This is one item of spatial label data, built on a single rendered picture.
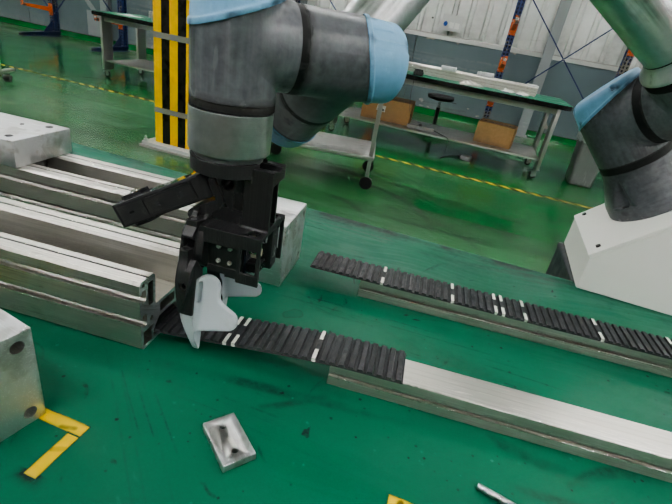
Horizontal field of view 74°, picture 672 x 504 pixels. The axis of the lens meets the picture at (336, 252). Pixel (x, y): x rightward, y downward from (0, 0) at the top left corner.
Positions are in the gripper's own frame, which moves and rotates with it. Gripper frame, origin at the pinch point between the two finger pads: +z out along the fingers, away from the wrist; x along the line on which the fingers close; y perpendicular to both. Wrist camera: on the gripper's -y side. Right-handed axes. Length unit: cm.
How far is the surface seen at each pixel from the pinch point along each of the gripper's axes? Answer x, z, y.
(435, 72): 499, -3, 16
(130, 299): -4.7, -4.1, -5.8
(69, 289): -4.9, -3.4, -12.7
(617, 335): 19, -1, 51
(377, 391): -2.0, 1.2, 20.9
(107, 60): 515, 57, -399
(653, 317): 34, 2, 63
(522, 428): -1.4, 1.2, 36.2
